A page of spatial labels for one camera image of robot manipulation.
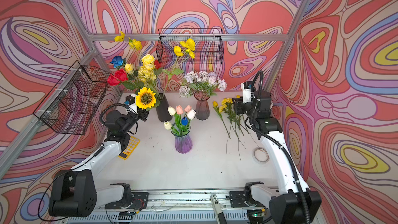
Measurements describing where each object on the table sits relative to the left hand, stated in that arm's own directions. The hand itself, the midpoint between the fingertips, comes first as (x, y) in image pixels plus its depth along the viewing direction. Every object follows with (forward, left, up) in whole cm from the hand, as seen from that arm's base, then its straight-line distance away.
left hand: (150, 101), depth 78 cm
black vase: (+8, -1, -17) cm, 19 cm away
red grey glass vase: (+8, -27, -15) cm, 32 cm away
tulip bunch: (-7, -15, 0) cm, 17 cm away
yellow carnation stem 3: (+8, -51, -25) cm, 57 cm away
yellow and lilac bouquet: (+14, -22, +1) cm, 26 cm away
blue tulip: (-14, -19, +3) cm, 23 cm away
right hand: (-2, -44, +2) cm, 44 cm away
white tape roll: (-17, -60, -28) cm, 69 cm away
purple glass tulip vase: (-11, -16, -23) cm, 30 cm away
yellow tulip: (+19, -37, -25) cm, 48 cm away
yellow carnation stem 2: (+14, -44, -23) cm, 51 cm away
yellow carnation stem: (+17, -44, -17) cm, 50 cm away
